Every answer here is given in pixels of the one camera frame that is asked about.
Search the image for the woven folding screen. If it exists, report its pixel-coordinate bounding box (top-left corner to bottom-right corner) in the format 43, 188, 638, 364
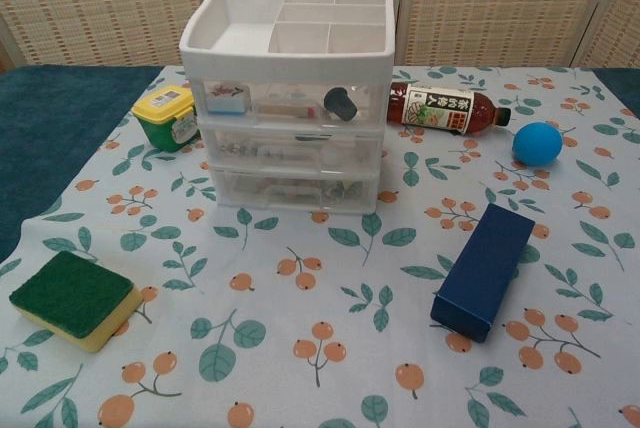
0, 0, 640, 74

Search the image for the mahjong tile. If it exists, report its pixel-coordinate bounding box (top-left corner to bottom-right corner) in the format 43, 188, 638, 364
205, 82, 250, 114

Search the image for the clear drawer with small parts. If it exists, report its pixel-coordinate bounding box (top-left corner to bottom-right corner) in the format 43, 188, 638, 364
207, 125, 381, 168

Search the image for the black stopper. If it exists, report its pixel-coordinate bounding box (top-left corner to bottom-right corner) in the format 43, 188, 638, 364
323, 86, 359, 123

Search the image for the brown tea bottle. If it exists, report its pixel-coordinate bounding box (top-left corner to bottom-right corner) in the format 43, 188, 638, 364
387, 81, 512, 138

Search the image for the white plastic drawer organizer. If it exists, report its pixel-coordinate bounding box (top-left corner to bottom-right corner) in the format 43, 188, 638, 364
178, 0, 396, 214

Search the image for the floral fruit-print tablecloth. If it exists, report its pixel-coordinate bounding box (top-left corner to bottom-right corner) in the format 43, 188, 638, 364
0, 65, 640, 428

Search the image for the clear drawer with mahjong tile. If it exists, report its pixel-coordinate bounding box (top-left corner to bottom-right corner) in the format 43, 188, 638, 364
202, 80, 384, 125

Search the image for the clear drawer with brown pieces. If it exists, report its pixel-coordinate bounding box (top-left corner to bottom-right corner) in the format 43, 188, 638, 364
214, 167, 379, 210

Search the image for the green and yellow sponge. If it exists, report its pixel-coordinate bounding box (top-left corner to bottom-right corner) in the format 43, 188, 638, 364
8, 250, 144, 354

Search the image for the dark blue rectangular box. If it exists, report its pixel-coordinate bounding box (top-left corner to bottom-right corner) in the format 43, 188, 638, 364
430, 203, 536, 344

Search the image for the yellow-lidded green container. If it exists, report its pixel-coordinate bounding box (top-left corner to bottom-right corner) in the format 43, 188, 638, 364
132, 85, 201, 153

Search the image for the blue ball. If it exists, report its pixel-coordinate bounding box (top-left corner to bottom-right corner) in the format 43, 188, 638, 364
513, 121, 565, 168

